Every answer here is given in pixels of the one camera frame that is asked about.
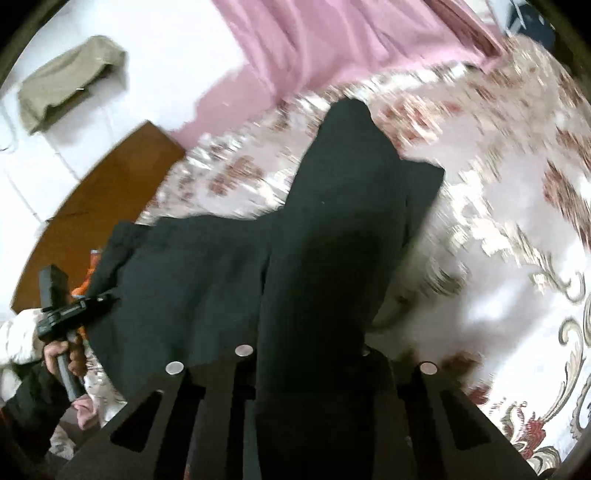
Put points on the orange cloth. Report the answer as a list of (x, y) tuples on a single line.
[(85, 281)]

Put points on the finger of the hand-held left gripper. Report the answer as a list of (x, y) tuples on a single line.
[(97, 301)]

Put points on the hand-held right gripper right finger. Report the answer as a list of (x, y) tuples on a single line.
[(383, 397)]

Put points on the person's dark clothing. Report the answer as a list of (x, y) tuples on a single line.
[(32, 406)]

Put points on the black padded jacket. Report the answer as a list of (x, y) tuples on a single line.
[(314, 258)]

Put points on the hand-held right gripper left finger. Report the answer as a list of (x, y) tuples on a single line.
[(226, 392)]

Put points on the dark blue backpack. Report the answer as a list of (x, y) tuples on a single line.
[(531, 21)]

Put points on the brown wooden headboard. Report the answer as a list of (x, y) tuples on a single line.
[(92, 198)]

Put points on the floral bedspread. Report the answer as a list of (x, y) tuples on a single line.
[(498, 258)]

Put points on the pink satin curtain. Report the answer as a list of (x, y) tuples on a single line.
[(351, 41)]

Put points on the person's left hand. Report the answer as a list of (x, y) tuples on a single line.
[(76, 357)]

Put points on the pink cloth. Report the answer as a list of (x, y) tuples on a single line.
[(94, 413)]

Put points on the beige cloth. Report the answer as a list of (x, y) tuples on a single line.
[(60, 83)]

